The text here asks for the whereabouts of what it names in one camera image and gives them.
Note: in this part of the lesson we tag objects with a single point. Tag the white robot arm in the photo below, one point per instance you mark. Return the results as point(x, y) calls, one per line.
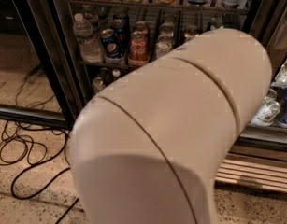
point(146, 150)

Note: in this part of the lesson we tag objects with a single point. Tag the brown juice bottle left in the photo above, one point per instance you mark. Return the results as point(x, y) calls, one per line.
point(116, 74)

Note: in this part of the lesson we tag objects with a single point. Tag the silver can bottom shelf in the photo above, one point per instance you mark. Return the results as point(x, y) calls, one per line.
point(98, 84)

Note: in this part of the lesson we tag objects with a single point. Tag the clear water bottle middle shelf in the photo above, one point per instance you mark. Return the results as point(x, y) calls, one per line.
point(89, 46)

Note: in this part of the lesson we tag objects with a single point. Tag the stainless steel fridge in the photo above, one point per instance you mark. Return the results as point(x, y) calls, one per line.
point(258, 159)

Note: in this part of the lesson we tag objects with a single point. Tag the open glass fridge door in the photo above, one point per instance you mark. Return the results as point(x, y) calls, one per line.
point(36, 83)

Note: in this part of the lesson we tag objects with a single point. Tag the red Coca-Cola can front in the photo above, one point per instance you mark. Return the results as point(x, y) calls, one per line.
point(138, 47)

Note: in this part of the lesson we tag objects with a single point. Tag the white green soda can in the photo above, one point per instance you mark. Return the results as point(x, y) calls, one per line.
point(164, 44)

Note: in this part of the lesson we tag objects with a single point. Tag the blue Pepsi can front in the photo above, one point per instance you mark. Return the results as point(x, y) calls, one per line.
point(111, 44)

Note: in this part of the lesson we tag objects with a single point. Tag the white can right door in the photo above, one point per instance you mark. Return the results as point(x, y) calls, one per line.
point(266, 114)

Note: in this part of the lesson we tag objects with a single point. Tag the blue Pepsi can right door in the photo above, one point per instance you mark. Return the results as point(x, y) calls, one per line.
point(282, 116)

